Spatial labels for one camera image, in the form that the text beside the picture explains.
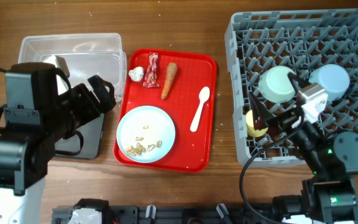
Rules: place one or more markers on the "orange carrot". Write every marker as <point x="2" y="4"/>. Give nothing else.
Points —
<point x="169" y="78"/>

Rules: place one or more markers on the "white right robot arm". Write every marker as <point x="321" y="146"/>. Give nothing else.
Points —
<point x="329" y="196"/>

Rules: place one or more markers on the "light blue plate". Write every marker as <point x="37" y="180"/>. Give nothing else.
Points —
<point x="152" y="116"/>

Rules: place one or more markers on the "black bin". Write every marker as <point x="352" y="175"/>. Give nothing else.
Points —
<point x="92" y="133"/>

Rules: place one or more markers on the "clear plastic bin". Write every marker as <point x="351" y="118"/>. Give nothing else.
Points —
<point x="85" y="55"/>

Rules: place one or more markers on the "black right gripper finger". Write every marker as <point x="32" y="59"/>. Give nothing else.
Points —
<point x="296" y="82"/>
<point x="262" y="118"/>

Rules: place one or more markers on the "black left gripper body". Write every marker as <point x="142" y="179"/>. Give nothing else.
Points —
<point x="81" y="108"/>

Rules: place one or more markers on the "light blue bowl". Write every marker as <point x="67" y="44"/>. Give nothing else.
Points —
<point x="333" y="78"/>

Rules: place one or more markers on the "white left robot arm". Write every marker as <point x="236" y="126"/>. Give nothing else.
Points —
<point x="33" y="119"/>

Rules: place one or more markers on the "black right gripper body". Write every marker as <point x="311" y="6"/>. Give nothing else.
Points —
<point x="284" y="118"/>

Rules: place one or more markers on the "white plastic spoon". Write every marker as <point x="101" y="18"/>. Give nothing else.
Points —
<point x="203" y="97"/>

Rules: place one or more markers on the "peanut scraps on plate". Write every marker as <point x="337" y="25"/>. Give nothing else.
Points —
<point x="141" y="139"/>

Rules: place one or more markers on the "red candy wrapper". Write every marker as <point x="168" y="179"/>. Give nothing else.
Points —
<point x="150" y="77"/>

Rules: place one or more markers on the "crumpled white tissue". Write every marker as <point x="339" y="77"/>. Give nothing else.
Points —
<point x="136" y="74"/>

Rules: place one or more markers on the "grey dishwasher rack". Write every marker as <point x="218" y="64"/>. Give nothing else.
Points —
<point x="302" y="41"/>

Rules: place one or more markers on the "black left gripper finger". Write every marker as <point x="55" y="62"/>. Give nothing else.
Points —
<point x="104" y="92"/>
<point x="70" y="153"/>

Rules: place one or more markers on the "red plastic tray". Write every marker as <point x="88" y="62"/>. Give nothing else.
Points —
<point x="190" y="151"/>

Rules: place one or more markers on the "mint green bowl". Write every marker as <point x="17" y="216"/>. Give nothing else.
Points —
<point x="275" y="86"/>

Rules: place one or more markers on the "yellow plastic cup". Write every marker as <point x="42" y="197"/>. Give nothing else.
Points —
<point x="251" y="131"/>

